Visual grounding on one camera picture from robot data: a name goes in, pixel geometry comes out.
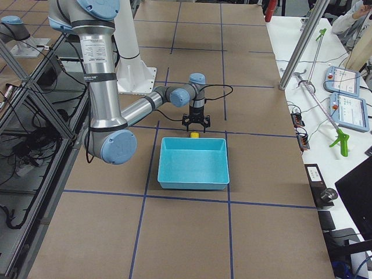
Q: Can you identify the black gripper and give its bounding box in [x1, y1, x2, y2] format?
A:
[182, 106, 210, 133]

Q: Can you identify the yellow beetle toy car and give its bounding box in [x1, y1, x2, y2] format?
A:
[190, 132, 199, 138]

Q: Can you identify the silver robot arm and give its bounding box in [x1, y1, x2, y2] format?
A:
[49, 1, 210, 164]

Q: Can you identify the light blue plastic bin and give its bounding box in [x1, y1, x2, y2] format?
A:
[158, 137, 230, 190]

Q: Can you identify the orange black connector block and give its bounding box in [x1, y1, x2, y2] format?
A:
[291, 113, 305, 127]

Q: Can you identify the red fire extinguisher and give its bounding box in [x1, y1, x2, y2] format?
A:
[264, 0, 277, 23]

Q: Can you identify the white side table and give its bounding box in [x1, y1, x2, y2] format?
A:
[266, 16, 372, 279]

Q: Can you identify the green grabber tool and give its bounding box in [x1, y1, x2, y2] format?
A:
[292, 28, 349, 157]

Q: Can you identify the upper teach pendant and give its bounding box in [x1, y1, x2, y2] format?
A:
[323, 66, 360, 96]

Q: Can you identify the teach pendant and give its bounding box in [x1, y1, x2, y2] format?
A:
[330, 92, 370, 132]
[323, 66, 360, 96]

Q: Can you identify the metal knob on block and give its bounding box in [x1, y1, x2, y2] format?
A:
[320, 188, 338, 208]

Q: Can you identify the lower teach pendant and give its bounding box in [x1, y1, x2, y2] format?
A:
[330, 92, 370, 132]

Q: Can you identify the black monitor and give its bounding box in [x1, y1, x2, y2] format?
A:
[335, 160, 371, 240]

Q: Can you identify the seated person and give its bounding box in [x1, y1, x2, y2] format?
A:
[331, 1, 371, 52]

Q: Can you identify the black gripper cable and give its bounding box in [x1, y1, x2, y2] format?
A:
[151, 84, 234, 121]

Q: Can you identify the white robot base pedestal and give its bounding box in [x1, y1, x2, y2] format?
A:
[114, 1, 157, 94]

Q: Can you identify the black aluminium frame rack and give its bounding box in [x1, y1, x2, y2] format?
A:
[1, 35, 87, 276]

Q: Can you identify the aluminium frame post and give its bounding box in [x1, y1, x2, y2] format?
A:
[279, 0, 330, 90]

